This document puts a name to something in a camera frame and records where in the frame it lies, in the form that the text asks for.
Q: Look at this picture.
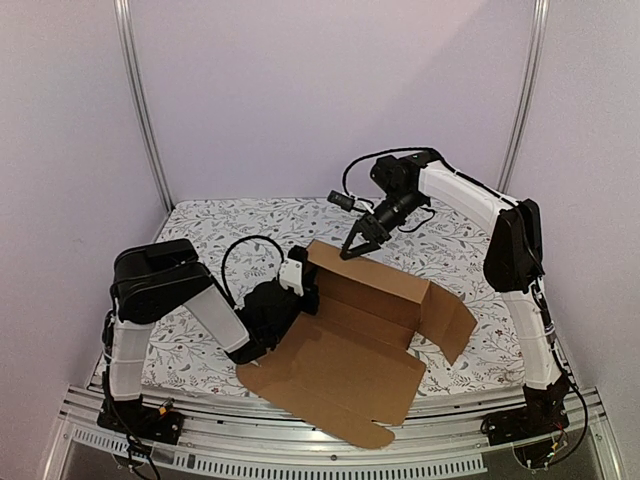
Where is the brown cardboard box sheet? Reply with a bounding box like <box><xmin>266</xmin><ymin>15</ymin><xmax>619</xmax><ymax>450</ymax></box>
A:
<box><xmin>236</xmin><ymin>240</ymin><xmax>477</xmax><ymax>449</ymax></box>

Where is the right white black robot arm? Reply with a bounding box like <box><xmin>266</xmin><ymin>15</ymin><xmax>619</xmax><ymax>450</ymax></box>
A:
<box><xmin>340</xmin><ymin>147</ymin><xmax>570</xmax><ymax>436</ymax></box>

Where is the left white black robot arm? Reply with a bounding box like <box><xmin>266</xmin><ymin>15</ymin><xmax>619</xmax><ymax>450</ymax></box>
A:
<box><xmin>102</xmin><ymin>239</ymin><xmax>319</xmax><ymax>434</ymax></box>

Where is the floral patterned table mat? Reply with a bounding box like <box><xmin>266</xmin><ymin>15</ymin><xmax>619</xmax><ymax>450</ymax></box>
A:
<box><xmin>141</xmin><ymin>198</ymin><xmax>525</xmax><ymax>397</ymax></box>

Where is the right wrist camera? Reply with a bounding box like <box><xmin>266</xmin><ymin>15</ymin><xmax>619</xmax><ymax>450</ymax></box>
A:
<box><xmin>327</xmin><ymin>190</ymin><xmax>374</xmax><ymax>214</ymax></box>

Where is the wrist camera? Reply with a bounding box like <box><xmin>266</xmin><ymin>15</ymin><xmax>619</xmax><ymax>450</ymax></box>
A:
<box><xmin>327</xmin><ymin>190</ymin><xmax>374</xmax><ymax>214</ymax></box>
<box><xmin>278</xmin><ymin>245</ymin><xmax>308</xmax><ymax>297</ymax></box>

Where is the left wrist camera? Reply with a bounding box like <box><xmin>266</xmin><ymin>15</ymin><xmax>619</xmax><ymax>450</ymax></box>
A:
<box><xmin>278</xmin><ymin>245</ymin><xmax>308</xmax><ymax>297</ymax></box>

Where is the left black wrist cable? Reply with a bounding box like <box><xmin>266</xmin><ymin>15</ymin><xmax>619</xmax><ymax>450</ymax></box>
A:
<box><xmin>219</xmin><ymin>234</ymin><xmax>289</xmax><ymax>311</ymax></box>

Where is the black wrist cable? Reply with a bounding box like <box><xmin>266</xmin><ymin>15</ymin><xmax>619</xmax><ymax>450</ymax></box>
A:
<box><xmin>219</xmin><ymin>234</ymin><xmax>289</xmax><ymax>311</ymax></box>
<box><xmin>342</xmin><ymin>147</ymin><xmax>431</xmax><ymax>201</ymax></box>

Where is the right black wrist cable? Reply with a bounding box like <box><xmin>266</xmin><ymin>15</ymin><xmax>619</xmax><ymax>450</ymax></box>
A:
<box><xmin>342</xmin><ymin>147</ymin><xmax>431</xmax><ymax>201</ymax></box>

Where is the aluminium front rail base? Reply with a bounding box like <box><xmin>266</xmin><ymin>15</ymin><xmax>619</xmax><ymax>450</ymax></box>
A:
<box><xmin>42</xmin><ymin>382</ymin><xmax>621</xmax><ymax>480</ymax></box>

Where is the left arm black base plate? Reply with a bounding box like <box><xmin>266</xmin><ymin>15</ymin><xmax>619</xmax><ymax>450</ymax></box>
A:
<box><xmin>97</xmin><ymin>401</ymin><xmax>185</xmax><ymax>445</ymax></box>

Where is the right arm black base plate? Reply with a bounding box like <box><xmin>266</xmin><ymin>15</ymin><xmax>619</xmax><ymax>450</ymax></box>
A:
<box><xmin>480</xmin><ymin>406</ymin><xmax>569</xmax><ymax>446</ymax></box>

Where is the right aluminium frame post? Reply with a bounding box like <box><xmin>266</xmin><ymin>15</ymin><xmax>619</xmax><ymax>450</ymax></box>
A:
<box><xmin>497</xmin><ymin>0</ymin><xmax>550</xmax><ymax>193</ymax></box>

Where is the aluminium frame post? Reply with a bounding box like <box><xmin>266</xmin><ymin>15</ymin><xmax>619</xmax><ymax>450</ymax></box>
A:
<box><xmin>497</xmin><ymin>0</ymin><xmax>550</xmax><ymax>193</ymax></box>
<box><xmin>113</xmin><ymin>0</ymin><xmax>175</xmax><ymax>213</ymax></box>

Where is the left aluminium frame post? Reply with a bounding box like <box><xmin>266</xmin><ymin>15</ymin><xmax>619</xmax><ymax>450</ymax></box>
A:
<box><xmin>113</xmin><ymin>0</ymin><xmax>175</xmax><ymax>213</ymax></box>

